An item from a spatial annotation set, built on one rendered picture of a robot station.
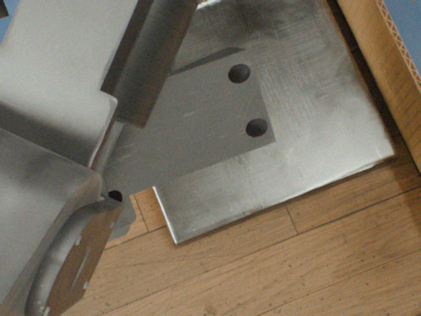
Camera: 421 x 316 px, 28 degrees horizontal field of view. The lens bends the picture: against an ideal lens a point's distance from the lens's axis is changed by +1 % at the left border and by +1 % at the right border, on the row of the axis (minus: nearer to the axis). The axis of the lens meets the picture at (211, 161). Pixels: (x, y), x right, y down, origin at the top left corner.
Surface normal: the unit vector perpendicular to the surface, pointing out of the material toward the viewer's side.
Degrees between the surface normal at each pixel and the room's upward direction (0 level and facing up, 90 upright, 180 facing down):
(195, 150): 26
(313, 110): 0
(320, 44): 0
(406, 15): 0
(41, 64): 18
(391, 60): 90
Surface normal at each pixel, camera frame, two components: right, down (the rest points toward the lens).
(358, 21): -0.93, 0.36
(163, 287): 0.03, -0.25
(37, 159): 0.35, -0.85
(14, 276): 0.16, -0.52
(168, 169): 0.18, 0.16
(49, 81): -0.11, 0.03
